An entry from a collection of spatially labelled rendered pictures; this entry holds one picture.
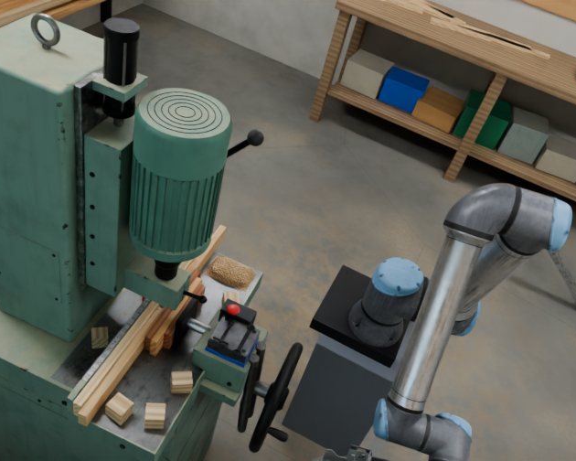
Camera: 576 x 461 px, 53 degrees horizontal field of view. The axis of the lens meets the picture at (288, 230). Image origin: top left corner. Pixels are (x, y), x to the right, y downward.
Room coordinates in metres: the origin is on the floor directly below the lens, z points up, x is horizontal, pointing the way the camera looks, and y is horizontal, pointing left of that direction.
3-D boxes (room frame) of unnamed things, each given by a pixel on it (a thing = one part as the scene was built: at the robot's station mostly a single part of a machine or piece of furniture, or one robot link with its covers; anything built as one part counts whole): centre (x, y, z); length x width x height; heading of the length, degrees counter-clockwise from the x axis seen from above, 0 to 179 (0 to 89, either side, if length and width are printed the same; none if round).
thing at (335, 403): (1.36, -0.38, 0.27); 0.30 x 0.30 x 0.55; 77
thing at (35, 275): (0.93, 0.53, 1.16); 0.22 x 0.22 x 0.72; 81
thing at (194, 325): (0.86, 0.14, 0.95); 0.09 x 0.07 x 0.09; 171
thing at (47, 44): (0.93, 0.53, 1.55); 0.06 x 0.02 x 0.07; 81
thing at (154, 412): (0.63, 0.16, 0.92); 0.04 x 0.04 x 0.04; 17
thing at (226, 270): (1.11, 0.12, 0.91); 0.12 x 0.09 x 0.03; 81
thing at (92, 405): (0.91, 0.24, 0.92); 0.68 x 0.02 x 0.04; 171
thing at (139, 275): (0.89, 0.26, 1.03); 0.14 x 0.07 x 0.09; 81
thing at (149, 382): (0.86, 0.14, 0.87); 0.61 x 0.30 x 0.06; 171
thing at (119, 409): (0.62, 0.23, 0.92); 0.04 x 0.04 x 0.04; 71
